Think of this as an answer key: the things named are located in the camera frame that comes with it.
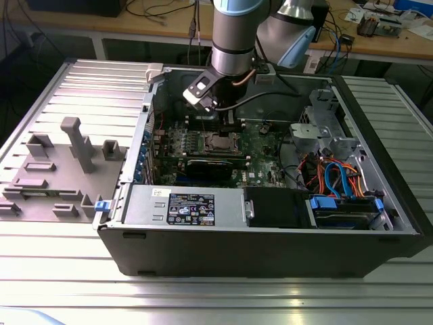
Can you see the black PC case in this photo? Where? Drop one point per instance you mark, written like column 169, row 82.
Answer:
column 236, row 250

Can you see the hard disk in blue carrier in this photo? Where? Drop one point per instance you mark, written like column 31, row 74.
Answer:
column 323, row 203

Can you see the grey case latch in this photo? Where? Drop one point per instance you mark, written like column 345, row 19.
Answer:
column 154, row 72

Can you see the grey parts rack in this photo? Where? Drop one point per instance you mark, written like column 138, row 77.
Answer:
column 67, row 189

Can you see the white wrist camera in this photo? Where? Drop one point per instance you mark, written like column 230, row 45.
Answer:
column 196, row 98

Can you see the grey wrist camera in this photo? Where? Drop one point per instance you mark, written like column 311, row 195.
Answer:
column 265, row 78

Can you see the black plastic shroud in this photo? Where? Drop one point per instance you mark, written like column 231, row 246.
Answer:
column 274, row 206

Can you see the metal cooler device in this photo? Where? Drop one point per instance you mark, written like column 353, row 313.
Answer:
column 367, row 27

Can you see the black graphics card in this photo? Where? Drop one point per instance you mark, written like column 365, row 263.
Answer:
column 209, row 167

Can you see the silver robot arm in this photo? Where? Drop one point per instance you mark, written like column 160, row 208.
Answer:
column 233, row 40

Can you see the metal drive cage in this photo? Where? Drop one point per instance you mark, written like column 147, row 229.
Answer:
column 304, row 133

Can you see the blue case latch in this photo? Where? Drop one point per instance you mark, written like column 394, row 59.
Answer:
column 102, row 207

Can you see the blue box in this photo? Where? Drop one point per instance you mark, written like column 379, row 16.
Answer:
column 412, row 4

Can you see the wooden desk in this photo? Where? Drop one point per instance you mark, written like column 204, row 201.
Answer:
column 152, row 25

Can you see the dark box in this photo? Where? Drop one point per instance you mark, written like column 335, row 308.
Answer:
column 74, row 6

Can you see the small black box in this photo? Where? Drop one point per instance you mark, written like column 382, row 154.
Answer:
column 347, row 39

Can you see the CPU socket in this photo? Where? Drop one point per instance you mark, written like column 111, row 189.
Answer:
column 203, row 149

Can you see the pale blue object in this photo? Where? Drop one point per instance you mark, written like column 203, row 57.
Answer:
column 27, row 318

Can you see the green motherboard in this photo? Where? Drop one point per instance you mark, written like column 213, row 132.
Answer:
column 260, row 159

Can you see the white tag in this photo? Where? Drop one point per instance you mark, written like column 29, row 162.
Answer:
column 313, row 64

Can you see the grey power supply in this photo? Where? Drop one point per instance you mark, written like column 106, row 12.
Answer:
column 145, row 206

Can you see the metal locking lever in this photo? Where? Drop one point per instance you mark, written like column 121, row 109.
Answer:
column 203, row 126

